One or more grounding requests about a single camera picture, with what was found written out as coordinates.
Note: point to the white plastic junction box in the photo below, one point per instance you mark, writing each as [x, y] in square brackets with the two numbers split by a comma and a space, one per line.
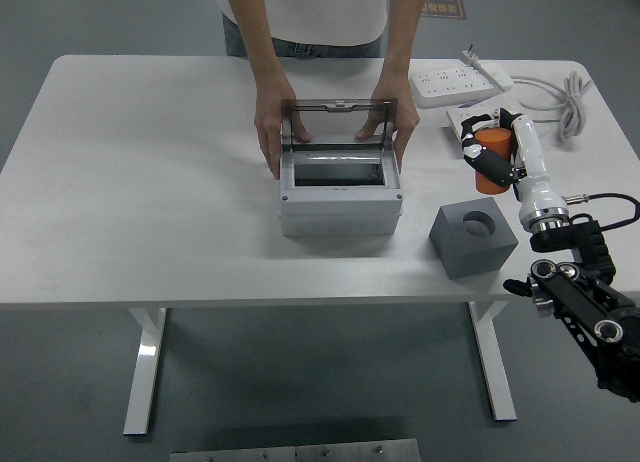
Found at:
[340, 202]

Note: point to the orange cylinder battery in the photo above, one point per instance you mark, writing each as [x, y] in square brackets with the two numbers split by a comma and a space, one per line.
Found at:
[492, 139]

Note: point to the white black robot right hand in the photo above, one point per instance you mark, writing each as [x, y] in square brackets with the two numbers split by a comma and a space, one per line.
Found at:
[532, 172]

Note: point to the large white power strip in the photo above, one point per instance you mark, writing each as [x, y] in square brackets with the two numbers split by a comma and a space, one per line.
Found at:
[450, 84]

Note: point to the person's left forearm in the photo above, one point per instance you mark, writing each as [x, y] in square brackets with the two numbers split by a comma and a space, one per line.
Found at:
[402, 37]

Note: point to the grey block with round hole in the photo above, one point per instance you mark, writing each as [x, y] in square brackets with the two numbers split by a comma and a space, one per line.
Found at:
[475, 257]

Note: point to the smoky transparent box lid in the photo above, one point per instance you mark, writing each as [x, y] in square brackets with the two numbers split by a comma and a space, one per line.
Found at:
[340, 124]

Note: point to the person's left hand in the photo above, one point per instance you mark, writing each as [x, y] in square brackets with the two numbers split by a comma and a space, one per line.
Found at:
[397, 104]

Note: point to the person's right hand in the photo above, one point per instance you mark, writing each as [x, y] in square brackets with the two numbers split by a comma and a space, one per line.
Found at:
[272, 112]

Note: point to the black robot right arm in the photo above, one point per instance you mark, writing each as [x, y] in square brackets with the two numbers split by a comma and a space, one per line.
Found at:
[575, 292]

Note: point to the white power plug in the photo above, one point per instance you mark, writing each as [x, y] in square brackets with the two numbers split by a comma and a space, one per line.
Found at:
[470, 56]

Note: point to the grey metal plate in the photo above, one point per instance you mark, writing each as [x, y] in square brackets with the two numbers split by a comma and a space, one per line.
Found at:
[295, 452]

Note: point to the white table leg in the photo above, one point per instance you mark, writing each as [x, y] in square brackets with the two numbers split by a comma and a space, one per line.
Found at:
[145, 372]
[492, 362]

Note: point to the brown floor sign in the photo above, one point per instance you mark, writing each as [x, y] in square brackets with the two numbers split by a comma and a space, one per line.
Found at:
[445, 9]

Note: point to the person's right forearm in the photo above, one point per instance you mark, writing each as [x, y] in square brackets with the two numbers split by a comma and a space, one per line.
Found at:
[257, 37]

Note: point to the person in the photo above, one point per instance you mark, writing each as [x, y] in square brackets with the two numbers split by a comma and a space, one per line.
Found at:
[320, 12]

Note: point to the small white power strip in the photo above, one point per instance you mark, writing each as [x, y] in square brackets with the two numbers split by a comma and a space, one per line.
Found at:
[456, 118]

